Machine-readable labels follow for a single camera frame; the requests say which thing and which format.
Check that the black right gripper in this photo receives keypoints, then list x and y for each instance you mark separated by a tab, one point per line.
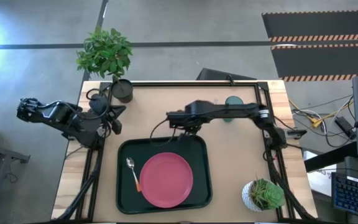
197	115

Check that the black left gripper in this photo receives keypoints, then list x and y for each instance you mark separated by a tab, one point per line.
102	124

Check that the pink round plate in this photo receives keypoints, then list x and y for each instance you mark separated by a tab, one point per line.
166	180

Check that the teal faceted plastic cup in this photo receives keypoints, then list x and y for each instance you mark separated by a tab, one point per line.
234	100

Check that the dark green plastic tray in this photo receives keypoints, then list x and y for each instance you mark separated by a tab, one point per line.
129	193

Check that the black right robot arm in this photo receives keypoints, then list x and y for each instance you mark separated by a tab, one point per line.
244	110

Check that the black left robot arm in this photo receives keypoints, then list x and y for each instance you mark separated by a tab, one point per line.
57	116

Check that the black angular stand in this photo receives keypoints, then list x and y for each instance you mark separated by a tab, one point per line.
216	75

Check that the leafy plant in black pot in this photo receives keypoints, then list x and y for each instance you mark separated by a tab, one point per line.
104	53

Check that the black curved clamp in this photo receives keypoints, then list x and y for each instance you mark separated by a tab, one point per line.
230	80

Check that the succulent in white pot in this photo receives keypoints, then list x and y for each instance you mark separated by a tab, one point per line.
266	194

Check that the white paper sheet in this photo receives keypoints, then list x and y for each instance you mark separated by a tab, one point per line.
319	180

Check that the black desk bar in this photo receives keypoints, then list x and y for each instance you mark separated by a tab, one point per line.
328	158

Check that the black floor mat orange stripes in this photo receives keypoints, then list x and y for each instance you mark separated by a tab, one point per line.
322	62
315	25

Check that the black power adapter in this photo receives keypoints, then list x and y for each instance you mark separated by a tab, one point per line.
345	127

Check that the backlit black keyboard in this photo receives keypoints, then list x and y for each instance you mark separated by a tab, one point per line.
353	196

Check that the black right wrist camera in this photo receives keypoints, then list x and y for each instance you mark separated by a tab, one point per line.
176	118

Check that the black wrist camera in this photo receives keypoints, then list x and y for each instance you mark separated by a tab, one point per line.
176	118
99	103

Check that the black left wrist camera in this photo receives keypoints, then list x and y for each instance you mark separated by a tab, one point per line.
99	103

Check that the black aluminium table frame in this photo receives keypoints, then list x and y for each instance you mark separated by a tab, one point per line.
182	83

